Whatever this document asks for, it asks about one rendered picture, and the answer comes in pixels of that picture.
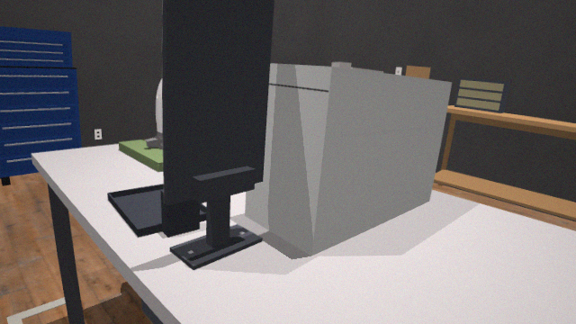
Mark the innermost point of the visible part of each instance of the small tan wooden block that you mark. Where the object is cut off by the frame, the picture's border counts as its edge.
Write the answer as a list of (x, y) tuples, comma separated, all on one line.
[(422, 72)]

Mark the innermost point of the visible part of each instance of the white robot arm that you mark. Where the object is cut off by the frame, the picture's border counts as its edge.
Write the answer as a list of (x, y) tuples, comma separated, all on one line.
[(156, 142)]

